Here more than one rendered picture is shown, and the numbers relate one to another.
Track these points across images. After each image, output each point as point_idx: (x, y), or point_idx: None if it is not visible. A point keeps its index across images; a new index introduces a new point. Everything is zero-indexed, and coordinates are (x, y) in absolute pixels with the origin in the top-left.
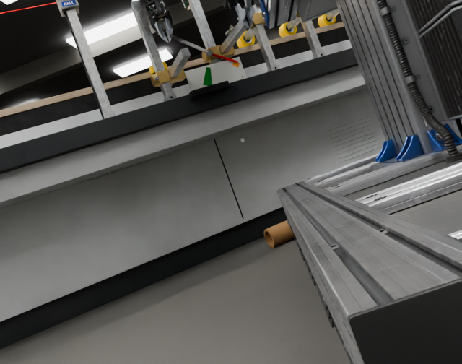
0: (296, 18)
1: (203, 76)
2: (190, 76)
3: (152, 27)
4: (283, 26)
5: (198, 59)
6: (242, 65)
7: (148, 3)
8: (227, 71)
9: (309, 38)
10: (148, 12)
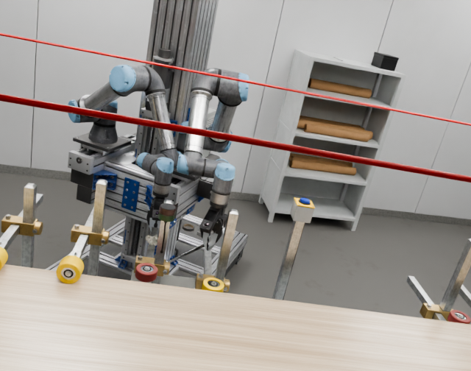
0: (12, 239)
1: (176, 285)
2: (190, 283)
3: (221, 236)
4: (6, 252)
5: (155, 284)
6: (131, 278)
7: (224, 213)
8: (150, 283)
9: (32, 259)
10: (224, 221)
